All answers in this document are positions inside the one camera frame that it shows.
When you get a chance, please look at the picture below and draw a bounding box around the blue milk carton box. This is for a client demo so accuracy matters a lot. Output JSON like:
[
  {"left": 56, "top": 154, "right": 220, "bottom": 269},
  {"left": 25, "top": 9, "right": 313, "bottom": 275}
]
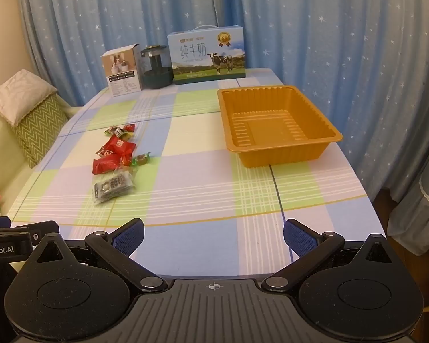
[{"left": 167, "top": 25, "right": 246, "bottom": 85}]

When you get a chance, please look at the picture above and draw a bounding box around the beige quilted cushion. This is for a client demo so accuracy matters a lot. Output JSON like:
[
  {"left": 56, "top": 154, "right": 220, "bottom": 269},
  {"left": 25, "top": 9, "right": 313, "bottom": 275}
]
[{"left": 0, "top": 69, "right": 58, "bottom": 127}]

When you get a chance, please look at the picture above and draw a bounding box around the dark green glass jar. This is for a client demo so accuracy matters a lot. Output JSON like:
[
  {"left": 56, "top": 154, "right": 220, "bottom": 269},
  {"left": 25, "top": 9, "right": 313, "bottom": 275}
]
[{"left": 139, "top": 45, "right": 174, "bottom": 89}]

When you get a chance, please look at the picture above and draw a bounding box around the white product box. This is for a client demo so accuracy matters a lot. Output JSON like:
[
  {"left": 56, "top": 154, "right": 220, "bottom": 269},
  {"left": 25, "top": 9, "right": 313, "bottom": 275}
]
[{"left": 101, "top": 44, "right": 144, "bottom": 98}]

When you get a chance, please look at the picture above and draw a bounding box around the blue lace-trimmed cloth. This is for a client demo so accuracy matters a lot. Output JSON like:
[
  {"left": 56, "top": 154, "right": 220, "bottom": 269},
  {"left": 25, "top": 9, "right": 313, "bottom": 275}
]
[{"left": 388, "top": 143, "right": 429, "bottom": 256}]

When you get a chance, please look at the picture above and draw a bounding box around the large red snack packet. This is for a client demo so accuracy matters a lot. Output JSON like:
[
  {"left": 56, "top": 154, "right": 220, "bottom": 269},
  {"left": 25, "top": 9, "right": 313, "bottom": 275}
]
[{"left": 92, "top": 156, "right": 121, "bottom": 175}]

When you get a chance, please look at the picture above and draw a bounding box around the green zigzag cushion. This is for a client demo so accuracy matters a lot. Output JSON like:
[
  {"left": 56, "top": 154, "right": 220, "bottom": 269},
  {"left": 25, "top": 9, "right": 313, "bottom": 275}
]
[{"left": 13, "top": 95, "right": 70, "bottom": 169}]

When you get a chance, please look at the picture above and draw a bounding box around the orange plastic tray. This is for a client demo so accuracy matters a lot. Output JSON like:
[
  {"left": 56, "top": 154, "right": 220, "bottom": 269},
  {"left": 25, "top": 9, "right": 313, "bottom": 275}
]
[{"left": 217, "top": 85, "right": 343, "bottom": 168}]

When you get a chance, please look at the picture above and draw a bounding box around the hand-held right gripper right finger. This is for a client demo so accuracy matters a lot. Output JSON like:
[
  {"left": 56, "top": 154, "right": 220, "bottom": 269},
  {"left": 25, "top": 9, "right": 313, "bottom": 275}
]
[{"left": 262, "top": 218, "right": 398, "bottom": 292}]

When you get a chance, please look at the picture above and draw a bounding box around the pale green sofa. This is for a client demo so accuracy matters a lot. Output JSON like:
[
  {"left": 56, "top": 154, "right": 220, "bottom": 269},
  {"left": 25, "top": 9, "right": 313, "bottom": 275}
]
[{"left": 0, "top": 93, "right": 83, "bottom": 218}]

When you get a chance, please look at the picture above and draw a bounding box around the blue star-print curtain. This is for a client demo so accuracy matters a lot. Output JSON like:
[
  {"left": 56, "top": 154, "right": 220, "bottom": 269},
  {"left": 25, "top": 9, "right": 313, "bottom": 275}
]
[{"left": 18, "top": 0, "right": 429, "bottom": 201}]

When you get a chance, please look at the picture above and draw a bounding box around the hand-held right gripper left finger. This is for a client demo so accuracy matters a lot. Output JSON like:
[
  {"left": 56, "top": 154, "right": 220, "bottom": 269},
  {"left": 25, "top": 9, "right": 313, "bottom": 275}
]
[{"left": 23, "top": 217, "right": 168, "bottom": 292}]

